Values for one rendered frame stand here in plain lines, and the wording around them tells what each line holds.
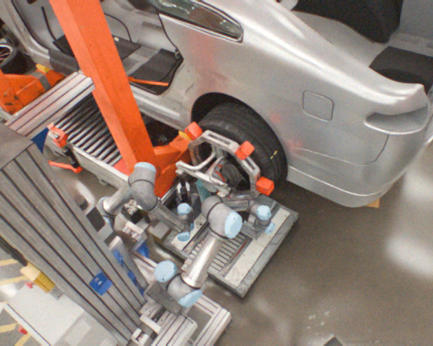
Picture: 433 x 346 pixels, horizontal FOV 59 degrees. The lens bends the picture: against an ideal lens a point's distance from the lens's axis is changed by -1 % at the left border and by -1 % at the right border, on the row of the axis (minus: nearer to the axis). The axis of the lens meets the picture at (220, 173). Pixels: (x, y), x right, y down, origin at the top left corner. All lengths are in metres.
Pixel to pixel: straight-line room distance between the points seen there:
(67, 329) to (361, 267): 2.15
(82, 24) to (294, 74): 1.05
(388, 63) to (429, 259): 1.53
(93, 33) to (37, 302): 1.29
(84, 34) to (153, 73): 1.62
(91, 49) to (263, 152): 1.12
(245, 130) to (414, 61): 1.59
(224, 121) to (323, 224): 1.37
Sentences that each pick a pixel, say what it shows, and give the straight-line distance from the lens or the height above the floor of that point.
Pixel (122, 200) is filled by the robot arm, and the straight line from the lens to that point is 2.23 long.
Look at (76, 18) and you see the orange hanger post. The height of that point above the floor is 1.98.
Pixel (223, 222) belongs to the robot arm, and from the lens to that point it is 1.82.
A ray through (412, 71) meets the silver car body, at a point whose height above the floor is 0.91.
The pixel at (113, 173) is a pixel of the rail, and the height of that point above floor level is 0.39.
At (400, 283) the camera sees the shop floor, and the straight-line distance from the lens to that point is 3.20.
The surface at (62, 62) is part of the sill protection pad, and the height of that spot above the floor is 0.92.
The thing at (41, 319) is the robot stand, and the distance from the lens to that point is 1.94.
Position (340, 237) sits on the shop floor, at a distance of 3.29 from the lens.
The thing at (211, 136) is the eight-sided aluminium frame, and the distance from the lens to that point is 2.45.
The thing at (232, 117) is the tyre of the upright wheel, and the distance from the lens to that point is 2.44.
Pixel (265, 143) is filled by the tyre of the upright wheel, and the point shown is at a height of 1.07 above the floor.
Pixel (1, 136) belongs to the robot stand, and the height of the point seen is 2.03.
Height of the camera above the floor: 2.81
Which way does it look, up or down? 50 degrees down
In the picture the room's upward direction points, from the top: 11 degrees counter-clockwise
